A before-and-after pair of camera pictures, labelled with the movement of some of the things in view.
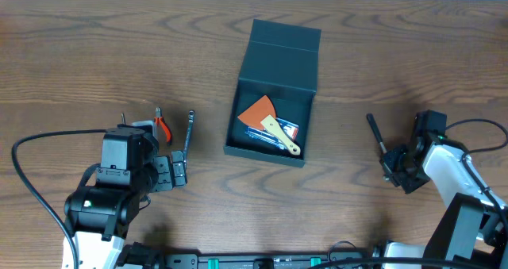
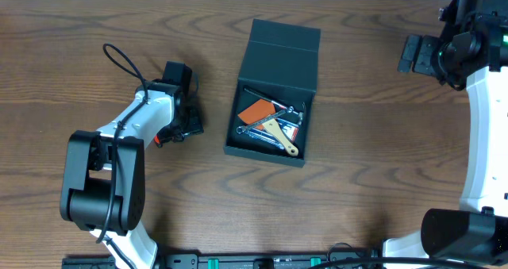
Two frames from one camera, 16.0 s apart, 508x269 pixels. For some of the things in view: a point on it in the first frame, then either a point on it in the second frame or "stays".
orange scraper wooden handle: [262, 114] stays
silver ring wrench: [191, 113] -> [240, 129]
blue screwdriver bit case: [290, 129] stays
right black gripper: [390, 163] -> [427, 60]
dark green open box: [279, 61] stays
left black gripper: [167, 173] -> [190, 116]
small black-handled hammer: [375, 130] -> [289, 109]
